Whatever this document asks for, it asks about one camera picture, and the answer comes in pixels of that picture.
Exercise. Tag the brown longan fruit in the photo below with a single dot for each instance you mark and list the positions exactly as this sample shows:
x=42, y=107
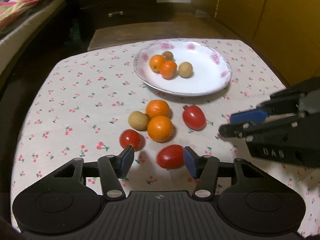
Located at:
x=185, y=69
x=138, y=120
x=168, y=55

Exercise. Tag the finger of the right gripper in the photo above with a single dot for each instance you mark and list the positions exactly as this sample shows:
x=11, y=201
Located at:
x=253, y=115
x=250, y=128

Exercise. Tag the small orange kumquat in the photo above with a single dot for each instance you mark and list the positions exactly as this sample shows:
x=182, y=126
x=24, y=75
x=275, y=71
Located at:
x=155, y=62

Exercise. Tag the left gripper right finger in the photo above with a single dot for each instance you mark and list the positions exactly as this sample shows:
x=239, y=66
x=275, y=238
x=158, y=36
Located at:
x=204, y=169

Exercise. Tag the white floral ceramic plate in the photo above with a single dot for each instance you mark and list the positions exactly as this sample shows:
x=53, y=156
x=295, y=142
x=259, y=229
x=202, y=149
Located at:
x=211, y=71

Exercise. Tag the dark wooden drawer cabinet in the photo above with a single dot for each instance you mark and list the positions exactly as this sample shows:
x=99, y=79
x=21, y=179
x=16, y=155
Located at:
x=90, y=15

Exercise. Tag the cherry print tablecloth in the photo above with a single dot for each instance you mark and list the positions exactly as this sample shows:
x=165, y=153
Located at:
x=78, y=116

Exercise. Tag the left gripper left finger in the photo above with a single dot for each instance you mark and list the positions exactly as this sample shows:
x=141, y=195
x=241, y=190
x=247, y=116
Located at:
x=111, y=169

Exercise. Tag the yellow wooden wardrobe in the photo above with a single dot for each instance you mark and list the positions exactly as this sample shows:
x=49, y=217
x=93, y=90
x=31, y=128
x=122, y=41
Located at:
x=285, y=32

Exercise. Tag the small red cherry tomato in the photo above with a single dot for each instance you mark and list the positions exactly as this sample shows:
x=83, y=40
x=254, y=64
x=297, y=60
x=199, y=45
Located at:
x=130, y=138

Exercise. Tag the dark wooden stool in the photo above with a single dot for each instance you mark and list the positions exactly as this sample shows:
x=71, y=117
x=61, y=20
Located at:
x=131, y=33

